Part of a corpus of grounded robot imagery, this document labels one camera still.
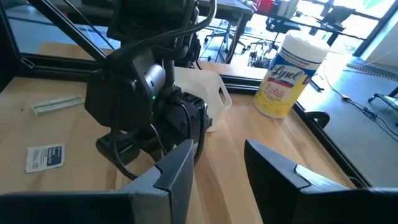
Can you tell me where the yellow white Lysol wipes canister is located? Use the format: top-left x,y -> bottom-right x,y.
252,30 -> 331,119

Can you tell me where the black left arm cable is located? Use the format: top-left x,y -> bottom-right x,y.
107,0 -> 218,181

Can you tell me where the white blue alcohol wipe packet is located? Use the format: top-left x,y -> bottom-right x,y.
24,142 -> 66,174

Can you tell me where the white plastic bin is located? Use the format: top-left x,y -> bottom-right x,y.
172,66 -> 233,133

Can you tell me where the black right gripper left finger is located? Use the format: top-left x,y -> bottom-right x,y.
0,139 -> 195,224

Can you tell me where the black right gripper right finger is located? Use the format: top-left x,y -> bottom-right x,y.
243,139 -> 398,224

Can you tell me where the black aluminium table frame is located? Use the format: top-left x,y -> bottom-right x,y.
0,0 -> 373,189

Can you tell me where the white green bandage packet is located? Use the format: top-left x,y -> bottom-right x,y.
30,95 -> 86,115

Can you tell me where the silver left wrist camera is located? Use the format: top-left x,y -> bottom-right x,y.
143,63 -> 167,94

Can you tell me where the grey monitor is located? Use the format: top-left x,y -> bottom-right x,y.
322,5 -> 357,26

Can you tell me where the black frame handle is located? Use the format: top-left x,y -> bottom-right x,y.
303,110 -> 331,130

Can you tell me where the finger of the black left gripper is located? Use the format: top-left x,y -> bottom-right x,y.
95,132 -> 142,166
139,136 -> 170,162

